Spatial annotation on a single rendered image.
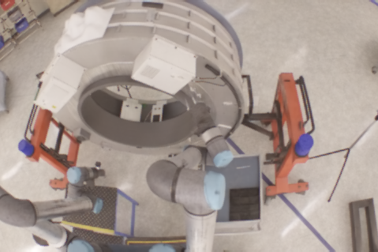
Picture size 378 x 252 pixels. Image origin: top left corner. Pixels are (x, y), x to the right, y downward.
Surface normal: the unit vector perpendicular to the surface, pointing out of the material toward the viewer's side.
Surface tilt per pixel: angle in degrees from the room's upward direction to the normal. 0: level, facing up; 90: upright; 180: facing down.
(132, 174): 0
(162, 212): 0
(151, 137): 1
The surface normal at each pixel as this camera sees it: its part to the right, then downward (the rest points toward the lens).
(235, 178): -0.13, -0.49
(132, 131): 0.25, -0.48
